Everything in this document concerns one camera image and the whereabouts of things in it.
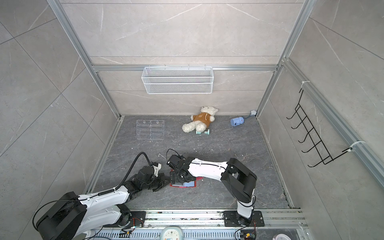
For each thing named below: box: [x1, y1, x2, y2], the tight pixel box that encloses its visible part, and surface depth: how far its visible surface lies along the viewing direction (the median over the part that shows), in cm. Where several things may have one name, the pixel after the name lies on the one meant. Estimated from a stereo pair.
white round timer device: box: [160, 226, 183, 240], surface depth 69 cm
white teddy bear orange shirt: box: [182, 106, 219, 133], surface depth 109 cm
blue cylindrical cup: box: [230, 116, 245, 127], surface depth 113 cm
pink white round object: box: [272, 233, 292, 240], surface depth 69 cm
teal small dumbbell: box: [195, 129, 210, 135], surface depth 109 cm
